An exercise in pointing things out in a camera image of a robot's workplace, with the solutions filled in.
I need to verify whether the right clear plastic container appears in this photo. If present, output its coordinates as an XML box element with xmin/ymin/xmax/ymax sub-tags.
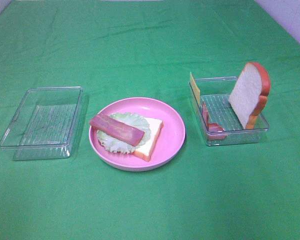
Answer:
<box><xmin>189</xmin><ymin>76</ymin><xmax>269</xmax><ymax>146</ymax></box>

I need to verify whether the green tablecloth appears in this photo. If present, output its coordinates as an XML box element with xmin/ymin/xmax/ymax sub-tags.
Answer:
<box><xmin>0</xmin><ymin>0</ymin><xmax>300</xmax><ymax>240</ymax></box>

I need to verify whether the pink round plate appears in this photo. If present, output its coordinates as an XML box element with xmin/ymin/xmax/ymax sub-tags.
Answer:
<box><xmin>89</xmin><ymin>97</ymin><xmax>186</xmax><ymax>172</ymax></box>

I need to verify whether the toy bacon strip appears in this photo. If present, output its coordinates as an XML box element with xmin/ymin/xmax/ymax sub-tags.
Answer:
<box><xmin>202</xmin><ymin>101</ymin><xmax>227</xmax><ymax>141</ymax></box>
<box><xmin>89</xmin><ymin>113</ymin><xmax>145</xmax><ymax>147</ymax></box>

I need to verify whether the left clear plastic container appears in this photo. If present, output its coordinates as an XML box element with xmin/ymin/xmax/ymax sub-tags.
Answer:
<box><xmin>0</xmin><ymin>86</ymin><xmax>83</xmax><ymax>161</ymax></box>

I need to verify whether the toy bread slice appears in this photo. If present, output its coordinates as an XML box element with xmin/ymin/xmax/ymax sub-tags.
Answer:
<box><xmin>228</xmin><ymin>62</ymin><xmax>271</xmax><ymax>129</ymax></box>
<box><xmin>132</xmin><ymin>117</ymin><xmax>164</xmax><ymax>162</ymax></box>

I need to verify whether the toy lettuce leaf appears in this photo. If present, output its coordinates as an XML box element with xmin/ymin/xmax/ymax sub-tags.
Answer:
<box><xmin>96</xmin><ymin>112</ymin><xmax>152</xmax><ymax>154</ymax></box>

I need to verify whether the yellow toy cheese slice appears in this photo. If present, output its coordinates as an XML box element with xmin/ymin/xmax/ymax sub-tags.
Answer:
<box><xmin>190</xmin><ymin>72</ymin><xmax>202</xmax><ymax>112</ymax></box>

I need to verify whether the clear plastic container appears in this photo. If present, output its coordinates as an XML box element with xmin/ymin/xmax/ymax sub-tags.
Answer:
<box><xmin>0</xmin><ymin>86</ymin><xmax>83</xmax><ymax>161</ymax></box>
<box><xmin>189</xmin><ymin>76</ymin><xmax>269</xmax><ymax>146</ymax></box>

